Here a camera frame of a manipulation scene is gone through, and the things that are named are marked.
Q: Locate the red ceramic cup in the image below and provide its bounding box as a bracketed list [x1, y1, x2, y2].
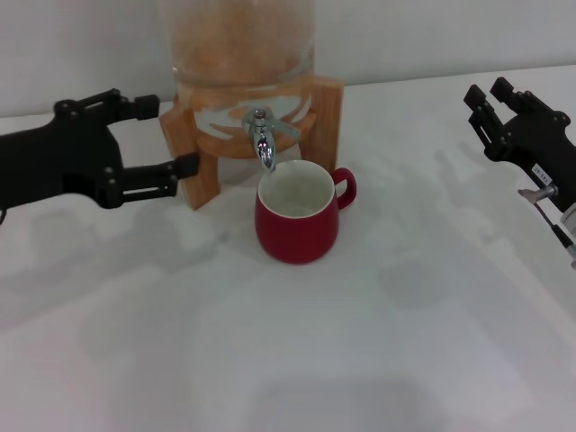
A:
[254, 159, 359, 266]

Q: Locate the chrome dispenser faucet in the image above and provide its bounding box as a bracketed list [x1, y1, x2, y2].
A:
[241, 106, 299, 174]

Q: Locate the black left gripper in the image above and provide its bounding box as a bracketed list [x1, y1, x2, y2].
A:
[0, 89, 201, 212]

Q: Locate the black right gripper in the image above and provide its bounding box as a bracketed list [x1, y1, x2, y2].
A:
[463, 76, 576, 212]

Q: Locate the wooden dispenser stand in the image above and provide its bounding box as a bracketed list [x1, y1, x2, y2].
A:
[157, 76, 346, 213]

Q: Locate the glass water dispenser jar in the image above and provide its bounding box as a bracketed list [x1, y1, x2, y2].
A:
[157, 0, 319, 161]

